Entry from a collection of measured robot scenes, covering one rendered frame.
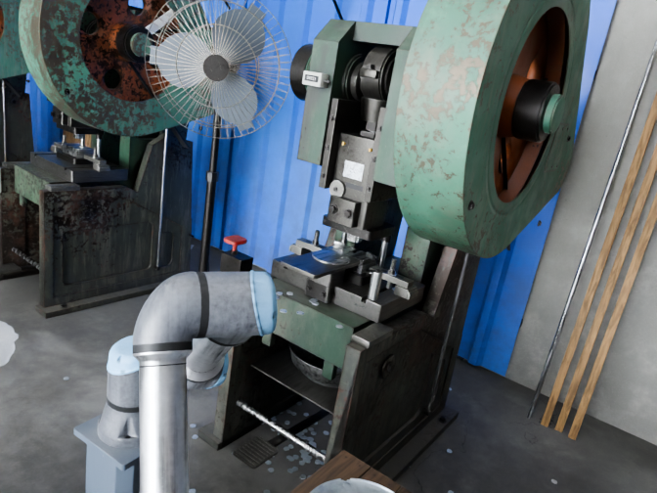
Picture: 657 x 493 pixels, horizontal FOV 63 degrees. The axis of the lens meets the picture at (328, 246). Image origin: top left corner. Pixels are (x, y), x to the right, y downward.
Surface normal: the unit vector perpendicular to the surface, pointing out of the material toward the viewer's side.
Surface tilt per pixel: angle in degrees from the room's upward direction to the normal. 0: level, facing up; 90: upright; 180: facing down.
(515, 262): 90
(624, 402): 90
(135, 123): 90
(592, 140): 90
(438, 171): 112
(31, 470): 0
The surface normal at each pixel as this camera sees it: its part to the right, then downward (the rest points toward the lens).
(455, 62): -0.55, -0.02
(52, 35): 0.77, 0.31
